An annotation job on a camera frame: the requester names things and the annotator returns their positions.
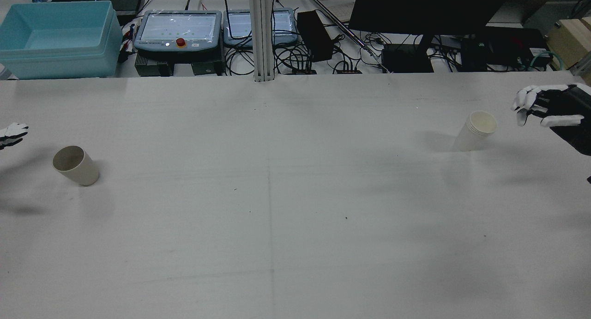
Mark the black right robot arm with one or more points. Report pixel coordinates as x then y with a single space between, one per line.
578 136

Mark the black monitor stand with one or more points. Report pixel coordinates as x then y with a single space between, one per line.
408 56

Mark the light blue plastic bin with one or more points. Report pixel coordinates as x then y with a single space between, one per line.
55 39

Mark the beige paper cup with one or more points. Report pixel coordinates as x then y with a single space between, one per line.
76 165

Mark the black electronics box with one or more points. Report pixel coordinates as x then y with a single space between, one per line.
503 46

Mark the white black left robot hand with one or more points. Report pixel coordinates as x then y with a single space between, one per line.
10 133

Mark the teach pendant with red button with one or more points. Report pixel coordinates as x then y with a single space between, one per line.
178 31

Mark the black monitor screen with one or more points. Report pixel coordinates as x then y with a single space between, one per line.
429 7

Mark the metal tripod rod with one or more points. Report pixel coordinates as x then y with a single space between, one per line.
337 21

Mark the aluminium profile post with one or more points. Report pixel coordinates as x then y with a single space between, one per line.
262 33

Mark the dark grey controller box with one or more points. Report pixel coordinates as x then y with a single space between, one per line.
180 63

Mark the grey teach pendant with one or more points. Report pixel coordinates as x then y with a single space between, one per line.
240 28

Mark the light wooden box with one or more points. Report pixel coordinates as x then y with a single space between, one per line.
570 39

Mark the stacked white paper cups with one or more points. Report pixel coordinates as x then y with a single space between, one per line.
475 130

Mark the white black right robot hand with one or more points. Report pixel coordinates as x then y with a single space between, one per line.
549 107

